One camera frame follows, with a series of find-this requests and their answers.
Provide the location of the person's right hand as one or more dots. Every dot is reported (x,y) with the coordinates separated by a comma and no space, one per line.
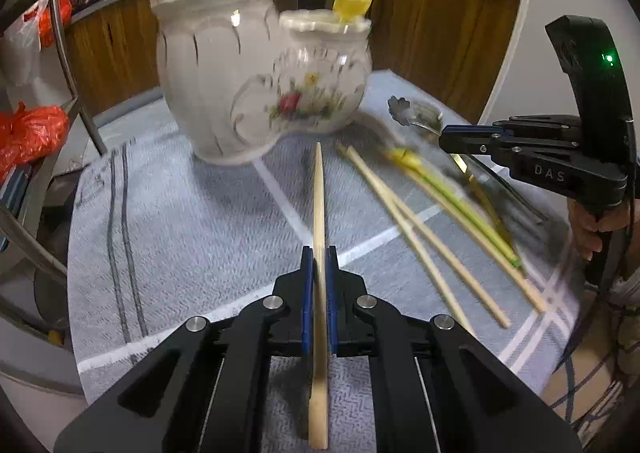
(585,233)

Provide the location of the wooden kitchen counter cabinet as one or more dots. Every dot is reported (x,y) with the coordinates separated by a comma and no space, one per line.
(440,33)

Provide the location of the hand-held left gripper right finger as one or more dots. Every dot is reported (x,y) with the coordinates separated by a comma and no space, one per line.
(332,303)

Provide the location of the grey striped tablecloth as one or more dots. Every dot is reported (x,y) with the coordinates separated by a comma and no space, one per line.
(200,233)

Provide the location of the small orange plastic bag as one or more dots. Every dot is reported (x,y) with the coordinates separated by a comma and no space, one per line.
(55,18)

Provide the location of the metal storage rack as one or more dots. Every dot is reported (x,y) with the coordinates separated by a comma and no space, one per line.
(62,48)

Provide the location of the person's plaid shorts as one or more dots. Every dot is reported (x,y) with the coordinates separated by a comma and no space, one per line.
(595,383)

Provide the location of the white floral ceramic utensil holder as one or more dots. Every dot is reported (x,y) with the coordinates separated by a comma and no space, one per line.
(215,83)

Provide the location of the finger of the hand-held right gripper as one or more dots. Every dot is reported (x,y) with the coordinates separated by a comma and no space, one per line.
(475,129)
(475,145)

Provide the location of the large orange plastic bag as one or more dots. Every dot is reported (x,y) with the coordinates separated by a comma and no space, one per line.
(30,133)

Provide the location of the white plastic bag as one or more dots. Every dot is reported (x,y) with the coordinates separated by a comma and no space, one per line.
(20,48)

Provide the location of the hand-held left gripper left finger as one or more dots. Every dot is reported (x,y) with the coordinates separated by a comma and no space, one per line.
(307,303)

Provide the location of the yellow-headed green chopstick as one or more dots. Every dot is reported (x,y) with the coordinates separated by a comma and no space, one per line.
(492,238)
(402,157)
(352,3)

